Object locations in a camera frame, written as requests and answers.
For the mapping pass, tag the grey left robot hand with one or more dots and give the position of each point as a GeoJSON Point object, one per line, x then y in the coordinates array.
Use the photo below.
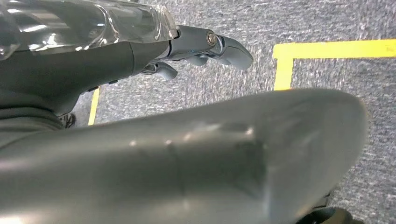
{"type": "Point", "coordinates": [77, 65]}

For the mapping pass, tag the yellow floor tape square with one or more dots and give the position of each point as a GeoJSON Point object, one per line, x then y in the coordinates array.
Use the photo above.
{"type": "Point", "coordinates": [325, 49]}

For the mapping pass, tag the black left robot foot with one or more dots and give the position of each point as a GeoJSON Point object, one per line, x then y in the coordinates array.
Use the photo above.
{"type": "Point", "coordinates": [328, 216]}

